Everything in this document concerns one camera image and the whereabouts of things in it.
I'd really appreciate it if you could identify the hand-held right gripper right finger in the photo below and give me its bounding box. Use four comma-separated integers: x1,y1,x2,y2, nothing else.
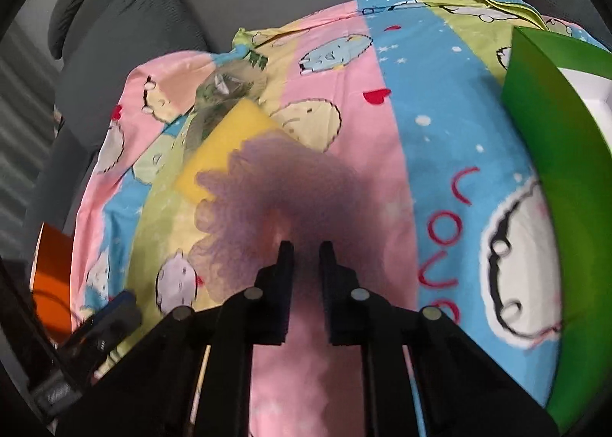
319,241,561,437

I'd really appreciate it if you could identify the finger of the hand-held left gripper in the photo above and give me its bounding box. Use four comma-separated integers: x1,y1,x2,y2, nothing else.
88,290,143,330
55,320,142,368

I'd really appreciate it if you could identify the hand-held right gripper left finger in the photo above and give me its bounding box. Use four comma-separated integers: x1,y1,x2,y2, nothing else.
57,241,295,437

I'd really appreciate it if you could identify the purple mesh cloth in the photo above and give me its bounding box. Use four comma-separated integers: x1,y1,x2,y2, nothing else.
186,135,364,313

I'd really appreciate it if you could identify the yellow green scouring sponge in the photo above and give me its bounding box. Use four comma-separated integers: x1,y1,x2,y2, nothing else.
174,99,288,203

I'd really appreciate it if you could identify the clear green printed plastic bag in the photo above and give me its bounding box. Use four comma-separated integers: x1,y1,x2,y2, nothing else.
184,47,271,151

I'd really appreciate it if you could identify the green cardboard box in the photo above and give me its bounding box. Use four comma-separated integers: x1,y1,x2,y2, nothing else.
500,26,612,435

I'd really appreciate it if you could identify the orange box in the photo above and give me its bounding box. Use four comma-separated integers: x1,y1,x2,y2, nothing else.
29,222,75,337

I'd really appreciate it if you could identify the cartoon printed blanket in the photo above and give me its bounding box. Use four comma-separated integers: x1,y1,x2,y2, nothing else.
72,0,612,437

